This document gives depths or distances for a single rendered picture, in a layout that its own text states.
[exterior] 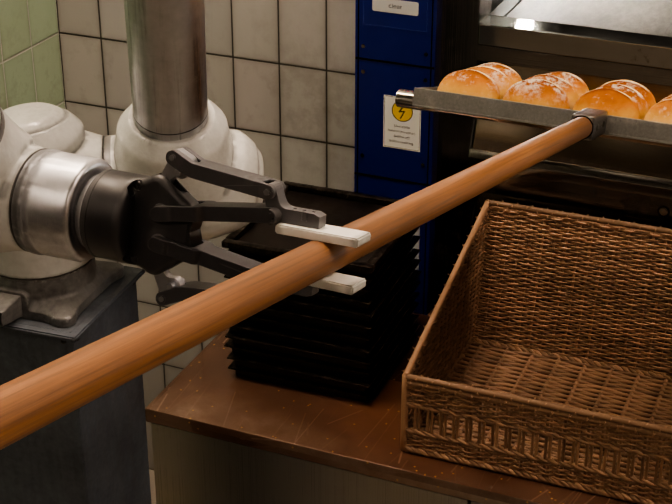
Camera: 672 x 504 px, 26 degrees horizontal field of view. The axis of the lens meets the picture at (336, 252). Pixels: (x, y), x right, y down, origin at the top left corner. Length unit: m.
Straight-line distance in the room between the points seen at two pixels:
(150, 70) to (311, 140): 1.05
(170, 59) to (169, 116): 0.09
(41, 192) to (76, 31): 1.86
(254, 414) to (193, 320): 1.67
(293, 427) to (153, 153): 0.77
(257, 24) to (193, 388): 0.71
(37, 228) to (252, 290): 0.27
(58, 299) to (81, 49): 1.09
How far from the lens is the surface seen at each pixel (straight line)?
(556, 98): 2.17
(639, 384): 2.71
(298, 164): 2.91
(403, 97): 2.35
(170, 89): 1.88
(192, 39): 1.85
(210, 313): 0.95
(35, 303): 2.06
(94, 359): 0.83
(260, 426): 2.56
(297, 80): 2.85
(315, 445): 2.51
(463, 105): 2.15
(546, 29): 2.66
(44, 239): 1.22
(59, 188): 1.21
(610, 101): 2.14
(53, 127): 2.00
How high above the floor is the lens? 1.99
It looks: 27 degrees down
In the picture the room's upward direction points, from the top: straight up
